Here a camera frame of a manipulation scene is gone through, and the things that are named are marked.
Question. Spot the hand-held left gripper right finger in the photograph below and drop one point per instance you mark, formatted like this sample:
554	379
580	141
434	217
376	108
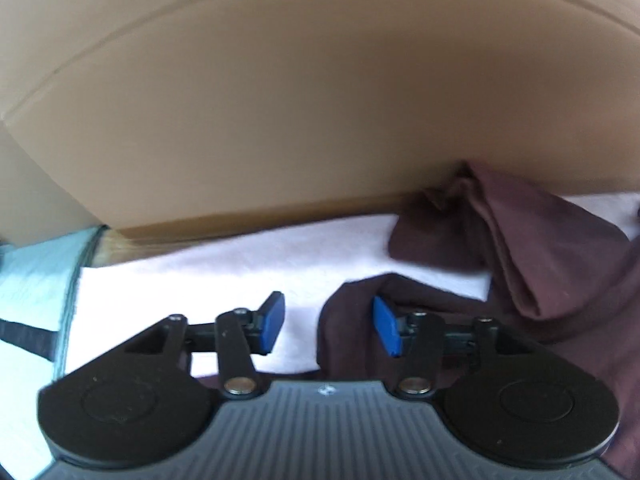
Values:
387	325

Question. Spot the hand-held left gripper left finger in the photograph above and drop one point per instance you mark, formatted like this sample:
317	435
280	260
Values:
270	320

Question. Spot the dark brown hoodie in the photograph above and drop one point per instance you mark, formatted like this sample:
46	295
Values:
550	260

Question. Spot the pale fleece blanket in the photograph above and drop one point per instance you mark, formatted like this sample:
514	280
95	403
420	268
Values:
200	280

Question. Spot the large cardboard box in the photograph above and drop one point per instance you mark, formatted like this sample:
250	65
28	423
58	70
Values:
300	85

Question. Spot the teal sheet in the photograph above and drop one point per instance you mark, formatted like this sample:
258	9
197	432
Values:
35	285

